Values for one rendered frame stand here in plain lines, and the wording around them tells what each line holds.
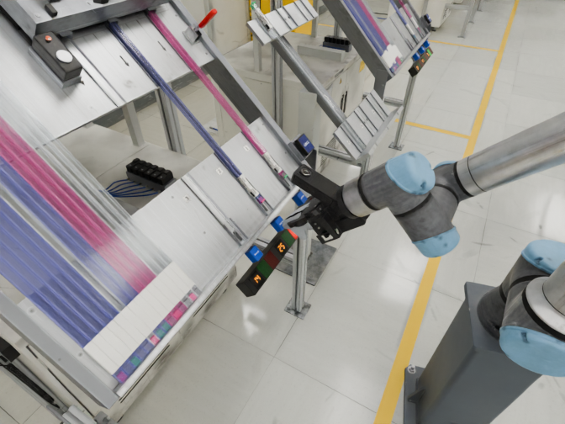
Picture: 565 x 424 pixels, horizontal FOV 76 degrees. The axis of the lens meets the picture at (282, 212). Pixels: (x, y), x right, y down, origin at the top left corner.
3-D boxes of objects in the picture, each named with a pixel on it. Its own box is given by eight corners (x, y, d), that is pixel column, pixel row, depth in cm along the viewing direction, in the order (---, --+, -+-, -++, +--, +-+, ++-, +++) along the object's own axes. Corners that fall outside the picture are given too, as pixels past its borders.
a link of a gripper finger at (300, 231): (289, 248, 85) (316, 237, 78) (273, 229, 83) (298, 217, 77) (295, 240, 87) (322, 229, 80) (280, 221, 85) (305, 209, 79)
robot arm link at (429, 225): (471, 219, 68) (440, 172, 66) (457, 257, 60) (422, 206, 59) (433, 229, 74) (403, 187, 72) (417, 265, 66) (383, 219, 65)
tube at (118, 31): (261, 201, 85) (265, 199, 85) (259, 204, 85) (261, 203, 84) (108, 18, 75) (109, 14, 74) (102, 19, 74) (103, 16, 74)
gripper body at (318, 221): (319, 246, 78) (361, 230, 69) (294, 216, 76) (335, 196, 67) (333, 225, 83) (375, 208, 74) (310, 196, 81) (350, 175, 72)
